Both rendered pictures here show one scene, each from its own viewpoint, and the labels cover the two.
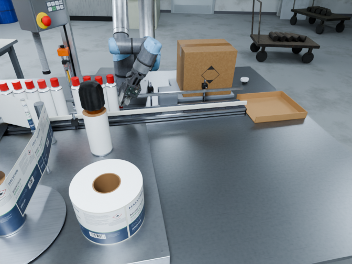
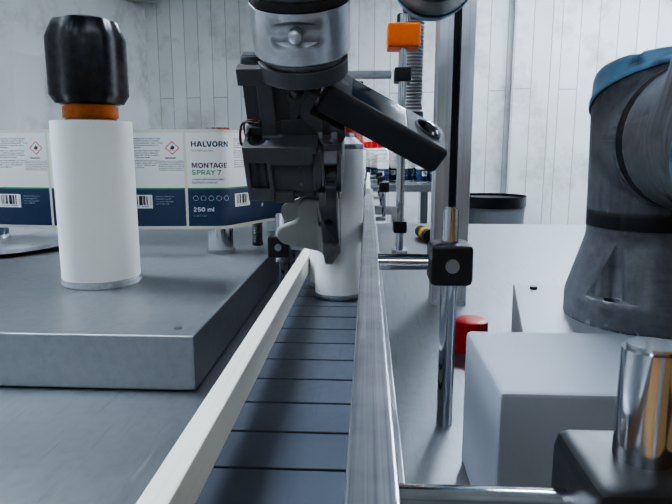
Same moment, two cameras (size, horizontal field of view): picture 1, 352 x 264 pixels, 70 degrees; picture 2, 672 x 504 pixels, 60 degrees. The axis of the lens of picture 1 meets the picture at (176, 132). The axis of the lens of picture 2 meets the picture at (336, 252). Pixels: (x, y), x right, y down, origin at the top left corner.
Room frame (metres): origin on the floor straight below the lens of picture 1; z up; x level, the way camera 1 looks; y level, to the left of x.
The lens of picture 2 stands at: (1.26, -0.28, 1.03)
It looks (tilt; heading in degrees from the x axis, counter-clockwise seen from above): 10 degrees down; 105
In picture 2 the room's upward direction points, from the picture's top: straight up
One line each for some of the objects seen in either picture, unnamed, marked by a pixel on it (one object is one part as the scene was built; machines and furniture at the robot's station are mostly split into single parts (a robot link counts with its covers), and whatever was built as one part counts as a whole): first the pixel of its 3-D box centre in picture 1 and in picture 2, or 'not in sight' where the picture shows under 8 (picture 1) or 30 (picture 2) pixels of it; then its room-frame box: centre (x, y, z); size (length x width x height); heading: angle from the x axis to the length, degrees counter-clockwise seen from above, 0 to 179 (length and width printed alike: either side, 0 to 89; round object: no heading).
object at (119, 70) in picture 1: (124, 60); (664, 132); (1.40, 0.30, 1.05); 0.13 x 0.12 x 0.14; 99
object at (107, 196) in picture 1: (110, 199); not in sight; (0.49, 0.19, 0.95); 0.20 x 0.20 x 0.14
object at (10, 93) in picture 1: (10, 103); not in sight; (1.00, 0.75, 0.98); 0.05 x 0.05 x 0.20
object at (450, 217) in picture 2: (151, 98); (418, 319); (1.21, 0.14, 0.91); 0.07 x 0.03 x 0.17; 12
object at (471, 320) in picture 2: not in sight; (470, 334); (1.24, 0.32, 0.85); 0.03 x 0.03 x 0.03
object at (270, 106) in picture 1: (269, 105); not in sight; (1.28, -0.53, 0.85); 0.30 x 0.26 x 0.04; 102
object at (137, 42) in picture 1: (144, 46); not in sight; (1.22, 0.16, 1.19); 0.11 x 0.11 x 0.08; 9
